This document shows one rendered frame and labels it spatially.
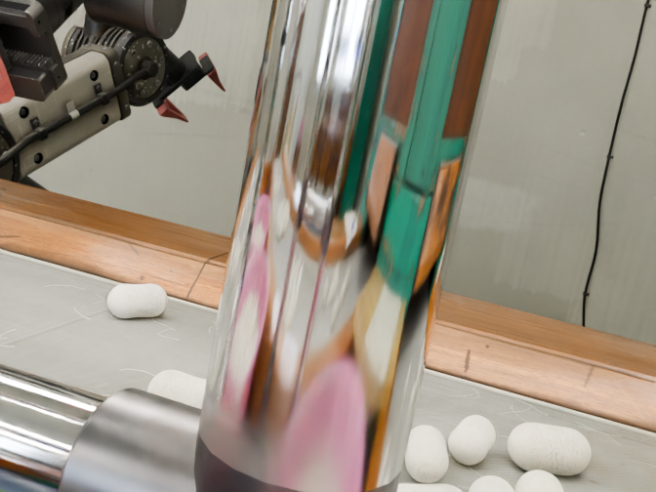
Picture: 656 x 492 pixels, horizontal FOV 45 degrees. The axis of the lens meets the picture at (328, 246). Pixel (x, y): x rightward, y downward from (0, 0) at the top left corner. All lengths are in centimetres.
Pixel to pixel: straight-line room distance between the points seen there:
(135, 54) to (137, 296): 68
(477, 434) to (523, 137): 201
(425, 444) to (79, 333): 20
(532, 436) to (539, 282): 201
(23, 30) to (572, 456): 44
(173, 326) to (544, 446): 22
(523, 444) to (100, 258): 31
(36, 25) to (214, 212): 208
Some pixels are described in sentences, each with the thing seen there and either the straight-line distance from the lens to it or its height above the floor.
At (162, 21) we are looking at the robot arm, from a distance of 62.
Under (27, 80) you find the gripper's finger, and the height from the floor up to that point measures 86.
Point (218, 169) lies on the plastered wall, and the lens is 261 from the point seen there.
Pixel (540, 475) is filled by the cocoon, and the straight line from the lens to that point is 33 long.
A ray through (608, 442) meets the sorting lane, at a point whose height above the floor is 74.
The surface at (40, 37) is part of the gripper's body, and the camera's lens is 59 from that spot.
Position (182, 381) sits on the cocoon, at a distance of 34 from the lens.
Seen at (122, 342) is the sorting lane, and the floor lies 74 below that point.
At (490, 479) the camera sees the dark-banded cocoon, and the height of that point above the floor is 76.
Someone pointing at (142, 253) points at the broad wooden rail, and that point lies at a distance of 55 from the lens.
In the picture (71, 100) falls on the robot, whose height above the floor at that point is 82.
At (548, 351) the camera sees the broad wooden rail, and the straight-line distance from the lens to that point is 49.
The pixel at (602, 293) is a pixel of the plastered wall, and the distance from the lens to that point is 237.
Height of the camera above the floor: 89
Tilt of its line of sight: 11 degrees down
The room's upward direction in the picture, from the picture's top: 11 degrees clockwise
